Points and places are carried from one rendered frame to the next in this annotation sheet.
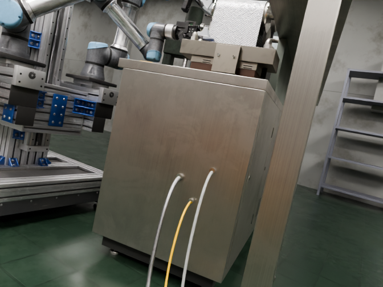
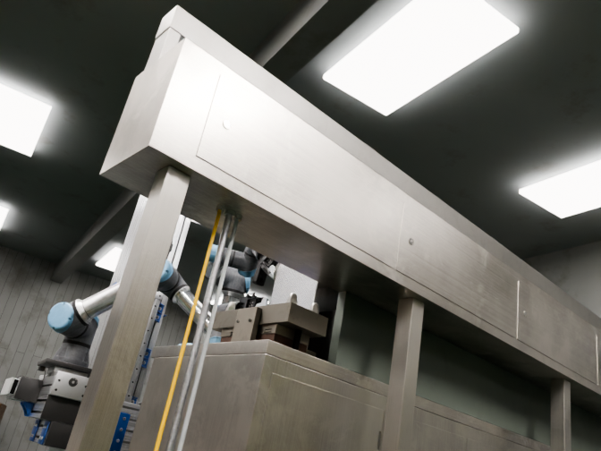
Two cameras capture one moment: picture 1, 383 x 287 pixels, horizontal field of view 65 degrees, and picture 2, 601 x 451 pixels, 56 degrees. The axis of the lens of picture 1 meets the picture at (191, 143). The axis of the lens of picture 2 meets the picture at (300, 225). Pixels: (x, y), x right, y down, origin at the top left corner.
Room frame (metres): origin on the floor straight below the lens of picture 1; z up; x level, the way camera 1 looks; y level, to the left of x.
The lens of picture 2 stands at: (-0.21, -1.06, 0.57)
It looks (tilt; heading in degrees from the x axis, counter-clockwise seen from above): 24 degrees up; 31
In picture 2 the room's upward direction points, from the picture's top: 11 degrees clockwise
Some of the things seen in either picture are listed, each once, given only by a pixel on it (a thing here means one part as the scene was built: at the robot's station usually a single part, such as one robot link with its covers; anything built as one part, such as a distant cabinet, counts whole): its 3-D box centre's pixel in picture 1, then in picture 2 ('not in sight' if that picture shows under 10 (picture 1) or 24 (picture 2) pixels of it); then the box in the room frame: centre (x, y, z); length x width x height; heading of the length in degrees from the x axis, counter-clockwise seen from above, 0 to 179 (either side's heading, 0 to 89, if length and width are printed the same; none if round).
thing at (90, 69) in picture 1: (93, 71); not in sight; (1.92, 0.70, 0.87); 0.15 x 0.15 x 0.10
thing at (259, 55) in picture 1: (229, 56); (266, 323); (1.33, -0.08, 1.00); 0.40 x 0.16 x 0.06; 70
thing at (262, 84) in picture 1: (244, 107); (431, 426); (2.42, -0.35, 0.88); 2.52 x 0.66 x 0.04; 160
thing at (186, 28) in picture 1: (186, 32); (250, 307); (1.54, 0.14, 1.12); 0.12 x 0.08 x 0.09; 70
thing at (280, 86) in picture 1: (289, 99); (512, 404); (2.44, -0.69, 1.02); 2.24 x 0.04 x 0.24; 160
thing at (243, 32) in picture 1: (232, 38); (291, 303); (1.46, -0.08, 1.11); 0.23 x 0.01 x 0.18; 70
